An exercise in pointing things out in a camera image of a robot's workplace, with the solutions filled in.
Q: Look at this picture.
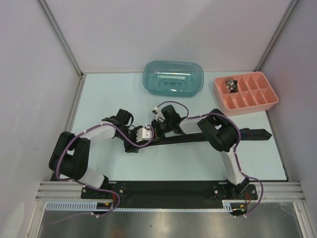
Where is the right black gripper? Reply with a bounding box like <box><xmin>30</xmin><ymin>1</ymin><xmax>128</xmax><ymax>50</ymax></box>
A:
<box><xmin>146</xmin><ymin>119</ymin><xmax>173</xmax><ymax>144</ymax></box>

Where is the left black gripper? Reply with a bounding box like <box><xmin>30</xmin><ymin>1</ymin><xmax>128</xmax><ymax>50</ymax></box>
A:
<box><xmin>116</xmin><ymin>125</ymin><xmax>143</xmax><ymax>153</ymax></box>

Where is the dark striped necktie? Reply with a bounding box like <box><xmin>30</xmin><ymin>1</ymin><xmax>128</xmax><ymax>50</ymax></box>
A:
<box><xmin>146</xmin><ymin>128</ymin><xmax>272</xmax><ymax>147</ymax></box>

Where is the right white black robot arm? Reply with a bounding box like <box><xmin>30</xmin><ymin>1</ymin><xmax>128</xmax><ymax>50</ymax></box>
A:
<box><xmin>151</xmin><ymin>105</ymin><xmax>250</xmax><ymax>199</ymax></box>

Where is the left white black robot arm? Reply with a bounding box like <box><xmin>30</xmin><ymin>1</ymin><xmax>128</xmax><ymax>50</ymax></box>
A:
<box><xmin>49</xmin><ymin>109</ymin><xmax>143</xmax><ymax>198</ymax></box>

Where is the teal transparent plastic tub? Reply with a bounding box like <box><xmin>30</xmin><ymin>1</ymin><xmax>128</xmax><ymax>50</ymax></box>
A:
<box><xmin>142</xmin><ymin>60</ymin><xmax>205</xmax><ymax>97</ymax></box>

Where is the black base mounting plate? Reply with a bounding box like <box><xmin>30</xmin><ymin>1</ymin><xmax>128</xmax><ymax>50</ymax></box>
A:
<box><xmin>81</xmin><ymin>180</ymin><xmax>262</xmax><ymax>215</ymax></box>

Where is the rolled tie in tray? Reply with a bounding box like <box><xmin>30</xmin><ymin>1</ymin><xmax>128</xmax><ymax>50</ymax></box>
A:
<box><xmin>225</xmin><ymin>79</ymin><xmax>239</xmax><ymax>93</ymax></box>

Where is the pink compartment organizer tray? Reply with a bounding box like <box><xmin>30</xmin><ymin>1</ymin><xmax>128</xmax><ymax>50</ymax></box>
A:
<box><xmin>213</xmin><ymin>71</ymin><xmax>279</xmax><ymax>116</ymax></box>

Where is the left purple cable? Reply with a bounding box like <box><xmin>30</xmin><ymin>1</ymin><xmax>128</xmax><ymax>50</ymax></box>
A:
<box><xmin>54</xmin><ymin>123</ymin><xmax>155</xmax><ymax>218</ymax></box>

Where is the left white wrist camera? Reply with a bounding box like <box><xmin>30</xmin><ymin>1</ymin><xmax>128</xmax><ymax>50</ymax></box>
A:
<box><xmin>136</xmin><ymin>125</ymin><xmax>153</xmax><ymax>142</ymax></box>

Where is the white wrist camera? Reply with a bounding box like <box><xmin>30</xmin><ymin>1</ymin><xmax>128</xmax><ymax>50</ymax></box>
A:
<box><xmin>152</xmin><ymin>107</ymin><xmax>164</xmax><ymax>120</ymax></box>
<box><xmin>136</xmin><ymin>125</ymin><xmax>153</xmax><ymax>142</ymax></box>

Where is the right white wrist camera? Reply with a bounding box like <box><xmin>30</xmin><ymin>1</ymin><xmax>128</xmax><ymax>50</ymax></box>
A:
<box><xmin>152</xmin><ymin>107</ymin><xmax>164</xmax><ymax>120</ymax></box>

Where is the aluminium extrusion rail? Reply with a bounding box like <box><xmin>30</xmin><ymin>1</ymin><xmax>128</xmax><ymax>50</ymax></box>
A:
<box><xmin>35</xmin><ymin>181</ymin><xmax>306</xmax><ymax>202</ymax></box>

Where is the white slotted cable duct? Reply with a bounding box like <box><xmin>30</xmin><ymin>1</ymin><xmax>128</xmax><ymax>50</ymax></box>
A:
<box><xmin>46</xmin><ymin>201</ymin><xmax>245</xmax><ymax>212</ymax></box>

